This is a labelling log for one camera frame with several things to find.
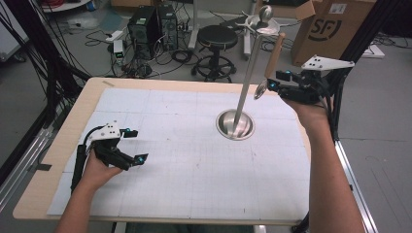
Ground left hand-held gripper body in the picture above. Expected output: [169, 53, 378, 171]
[90, 120, 136, 172]

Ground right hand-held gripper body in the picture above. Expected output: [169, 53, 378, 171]
[278, 54, 356, 106]

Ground metal ladle with wooden handle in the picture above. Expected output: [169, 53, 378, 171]
[253, 32, 287, 101]

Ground metal utensil stand with hooks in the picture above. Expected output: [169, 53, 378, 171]
[216, 4, 291, 142]

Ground person's right hand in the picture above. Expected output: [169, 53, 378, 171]
[282, 96, 335, 131]

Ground person's left hand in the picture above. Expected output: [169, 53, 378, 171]
[79, 150, 124, 192]

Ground large printed cardboard box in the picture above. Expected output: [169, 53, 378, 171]
[291, 0, 379, 67]

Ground white grid mat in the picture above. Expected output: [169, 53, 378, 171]
[47, 87, 313, 221]

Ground black round stool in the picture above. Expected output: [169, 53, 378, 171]
[191, 24, 239, 83]

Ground white flat board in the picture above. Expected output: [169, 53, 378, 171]
[360, 44, 386, 59]

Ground person's dark pants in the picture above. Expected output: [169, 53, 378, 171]
[124, 222, 256, 233]

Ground white device with green light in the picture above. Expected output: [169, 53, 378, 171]
[113, 39, 126, 63]

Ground white power strip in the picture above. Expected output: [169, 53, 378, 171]
[105, 29, 126, 44]

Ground large black computer tower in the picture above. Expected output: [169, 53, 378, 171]
[126, 5, 160, 61]

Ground slim black computer tower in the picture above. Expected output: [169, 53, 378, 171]
[157, 3, 180, 51]

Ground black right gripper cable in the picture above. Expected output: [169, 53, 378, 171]
[319, 86, 338, 141]

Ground black sleeved left gripper cable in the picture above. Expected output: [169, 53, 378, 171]
[70, 124, 107, 194]

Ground white stand post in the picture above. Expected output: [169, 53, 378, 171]
[242, 0, 259, 61]
[188, 0, 200, 50]

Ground black metal frame post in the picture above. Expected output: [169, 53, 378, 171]
[324, 0, 404, 141]

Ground aluminium rail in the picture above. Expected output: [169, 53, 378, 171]
[0, 125, 55, 212]
[333, 139, 379, 233]

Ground coiled black cable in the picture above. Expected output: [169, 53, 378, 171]
[170, 50, 194, 65]

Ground black frame with hanging cables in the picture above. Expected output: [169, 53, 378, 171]
[0, 0, 92, 128]

